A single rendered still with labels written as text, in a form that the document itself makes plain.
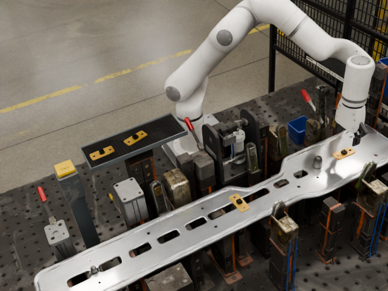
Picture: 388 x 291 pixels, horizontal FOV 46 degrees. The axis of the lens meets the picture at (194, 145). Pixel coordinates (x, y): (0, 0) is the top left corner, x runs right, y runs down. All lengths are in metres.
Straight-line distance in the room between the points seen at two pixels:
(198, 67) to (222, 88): 2.20
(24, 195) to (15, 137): 1.69
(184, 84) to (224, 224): 0.60
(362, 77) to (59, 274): 1.14
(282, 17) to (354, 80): 0.31
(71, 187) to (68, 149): 1.99
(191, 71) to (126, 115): 2.06
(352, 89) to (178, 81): 0.67
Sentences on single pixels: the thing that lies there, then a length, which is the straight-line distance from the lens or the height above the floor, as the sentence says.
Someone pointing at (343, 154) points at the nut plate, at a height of 1.01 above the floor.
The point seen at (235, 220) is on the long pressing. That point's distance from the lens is 1.53.
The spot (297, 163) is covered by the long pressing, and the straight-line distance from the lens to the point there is 1.74.
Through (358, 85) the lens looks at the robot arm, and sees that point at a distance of 1.57.
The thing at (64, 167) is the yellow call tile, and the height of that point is 1.16.
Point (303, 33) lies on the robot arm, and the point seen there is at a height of 1.48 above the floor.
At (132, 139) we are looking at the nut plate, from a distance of 1.64.
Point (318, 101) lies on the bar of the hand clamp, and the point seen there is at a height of 1.16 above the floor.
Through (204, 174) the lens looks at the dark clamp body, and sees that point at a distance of 1.64.
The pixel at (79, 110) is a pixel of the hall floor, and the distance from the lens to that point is 4.00.
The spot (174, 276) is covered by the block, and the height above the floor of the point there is 1.03.
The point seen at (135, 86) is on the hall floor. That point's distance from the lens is 4.15.
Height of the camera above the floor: 2.17
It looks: 40 degrees down
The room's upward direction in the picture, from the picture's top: 7 degrees counter-clockwise
